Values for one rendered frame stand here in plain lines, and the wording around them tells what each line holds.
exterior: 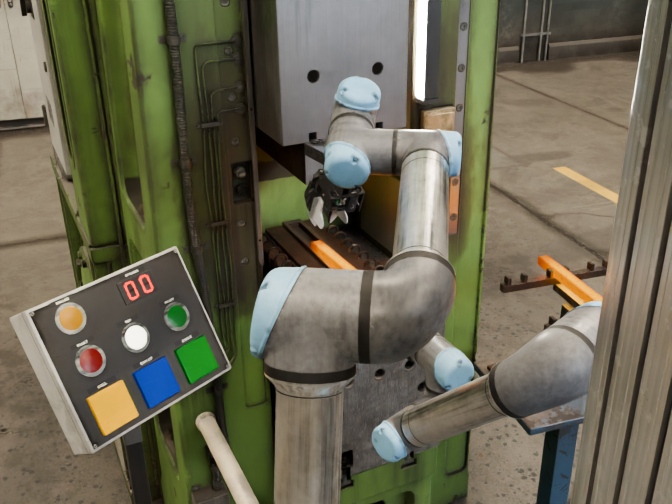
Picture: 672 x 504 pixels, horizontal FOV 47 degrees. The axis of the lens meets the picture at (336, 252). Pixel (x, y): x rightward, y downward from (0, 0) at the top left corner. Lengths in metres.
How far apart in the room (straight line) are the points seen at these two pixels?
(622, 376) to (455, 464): 1.99
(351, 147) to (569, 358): 0.47
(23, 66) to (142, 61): 5.32
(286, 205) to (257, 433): 0.65
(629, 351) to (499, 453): 2.31
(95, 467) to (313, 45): 1.86
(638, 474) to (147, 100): 1.29
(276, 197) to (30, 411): 1.54
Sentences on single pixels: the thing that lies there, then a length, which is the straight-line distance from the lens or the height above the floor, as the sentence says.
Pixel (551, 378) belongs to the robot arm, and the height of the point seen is 1.19.
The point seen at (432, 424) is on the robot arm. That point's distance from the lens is 1.40.
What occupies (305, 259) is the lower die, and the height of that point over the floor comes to 0.99.
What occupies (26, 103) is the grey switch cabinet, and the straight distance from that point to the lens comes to 7.02.
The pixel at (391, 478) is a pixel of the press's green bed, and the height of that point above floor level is 0.41.
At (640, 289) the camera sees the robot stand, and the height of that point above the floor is 1.60.
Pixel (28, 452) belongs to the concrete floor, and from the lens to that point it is 3.12.
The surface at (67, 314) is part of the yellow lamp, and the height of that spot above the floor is 1.17.
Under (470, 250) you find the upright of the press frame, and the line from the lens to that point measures 2.19.
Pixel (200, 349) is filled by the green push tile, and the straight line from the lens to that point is 1.58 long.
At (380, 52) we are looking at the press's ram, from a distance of 1.69.
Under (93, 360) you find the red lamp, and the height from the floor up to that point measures 1.09.
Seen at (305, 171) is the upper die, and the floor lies 1.30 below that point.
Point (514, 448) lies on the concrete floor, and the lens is 2.95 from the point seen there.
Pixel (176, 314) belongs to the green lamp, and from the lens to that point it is 1.57.
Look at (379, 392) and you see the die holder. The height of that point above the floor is 0.71.
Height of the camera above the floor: 1.87
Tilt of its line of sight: 26 degrees down
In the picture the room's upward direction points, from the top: 1 degrees counter-clockwise
